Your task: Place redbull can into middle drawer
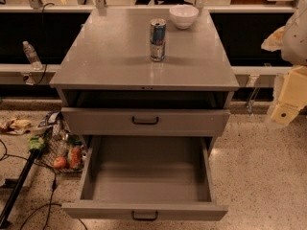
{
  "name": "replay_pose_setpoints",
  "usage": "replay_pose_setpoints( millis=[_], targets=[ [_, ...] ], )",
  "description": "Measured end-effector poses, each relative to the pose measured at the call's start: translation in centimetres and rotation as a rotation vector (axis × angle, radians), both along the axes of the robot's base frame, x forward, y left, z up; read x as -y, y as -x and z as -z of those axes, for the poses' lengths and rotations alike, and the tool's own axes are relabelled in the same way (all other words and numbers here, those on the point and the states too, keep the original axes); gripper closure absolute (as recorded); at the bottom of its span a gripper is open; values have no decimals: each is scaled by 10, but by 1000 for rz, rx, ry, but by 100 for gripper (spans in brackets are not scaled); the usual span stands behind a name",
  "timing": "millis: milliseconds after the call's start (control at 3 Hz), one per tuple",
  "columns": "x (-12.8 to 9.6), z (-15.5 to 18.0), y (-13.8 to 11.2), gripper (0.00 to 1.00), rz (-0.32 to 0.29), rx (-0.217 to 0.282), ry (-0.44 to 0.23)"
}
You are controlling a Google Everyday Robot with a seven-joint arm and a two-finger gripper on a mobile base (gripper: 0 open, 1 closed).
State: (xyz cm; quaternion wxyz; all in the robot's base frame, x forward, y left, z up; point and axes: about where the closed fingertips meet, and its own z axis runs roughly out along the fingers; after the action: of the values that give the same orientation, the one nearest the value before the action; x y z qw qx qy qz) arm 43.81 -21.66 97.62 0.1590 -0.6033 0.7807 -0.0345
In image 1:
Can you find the clear plastic water bottle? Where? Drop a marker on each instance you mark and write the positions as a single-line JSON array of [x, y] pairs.
[[32, 56]]

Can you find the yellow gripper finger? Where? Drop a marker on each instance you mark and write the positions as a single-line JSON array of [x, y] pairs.
[[274, 41], [283, 114]]

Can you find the metal rail bracket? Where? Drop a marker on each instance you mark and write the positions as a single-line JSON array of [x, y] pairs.
[[252, 83]]

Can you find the wire mesh basket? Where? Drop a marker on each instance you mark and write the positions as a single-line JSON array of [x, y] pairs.
[[59, 140]]

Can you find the crumpled yellow snack wrapper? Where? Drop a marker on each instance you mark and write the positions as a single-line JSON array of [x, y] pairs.
[[15, 126]]

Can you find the green snack bag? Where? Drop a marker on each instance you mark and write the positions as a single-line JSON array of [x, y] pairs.
[[36, 143]]

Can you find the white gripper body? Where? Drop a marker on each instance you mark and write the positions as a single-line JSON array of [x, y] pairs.
[[295, 40]]

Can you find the grey drawer cabinet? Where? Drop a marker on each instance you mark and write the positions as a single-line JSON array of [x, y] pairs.
[[109, 66]]

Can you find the white ceramic bowl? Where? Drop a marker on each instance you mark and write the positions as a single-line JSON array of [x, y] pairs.
[[183, 16]]

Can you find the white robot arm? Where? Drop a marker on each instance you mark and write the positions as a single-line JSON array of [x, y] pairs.
[[294, 50]]

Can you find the open grey middle drawer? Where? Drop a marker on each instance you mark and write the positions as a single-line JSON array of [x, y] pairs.
[[146, 179]]

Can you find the red apple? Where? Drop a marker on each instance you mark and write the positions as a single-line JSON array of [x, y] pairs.
[[60, 163]]

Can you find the black metal stand leg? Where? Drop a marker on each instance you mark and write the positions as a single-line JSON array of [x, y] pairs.
[[16, 189]]

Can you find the red snack bag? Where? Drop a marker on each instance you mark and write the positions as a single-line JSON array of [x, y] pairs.
[[75, 158]]

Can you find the red bull can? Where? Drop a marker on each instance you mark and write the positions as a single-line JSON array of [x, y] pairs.
[[157, 39]]

